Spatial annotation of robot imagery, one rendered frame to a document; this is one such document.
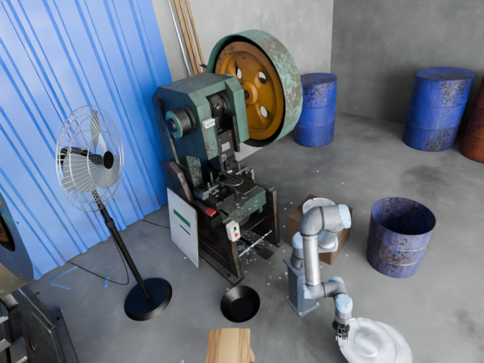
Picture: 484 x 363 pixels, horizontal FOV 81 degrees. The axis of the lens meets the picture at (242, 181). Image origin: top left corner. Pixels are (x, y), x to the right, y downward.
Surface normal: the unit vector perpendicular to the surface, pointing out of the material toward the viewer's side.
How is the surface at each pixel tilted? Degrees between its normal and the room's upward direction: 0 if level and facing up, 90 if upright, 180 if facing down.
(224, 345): 0
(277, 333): 0
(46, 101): 90
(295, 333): 0
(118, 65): 90
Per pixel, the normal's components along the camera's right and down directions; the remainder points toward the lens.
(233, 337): -0.12, -0.82
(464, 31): -0.73, 0.46
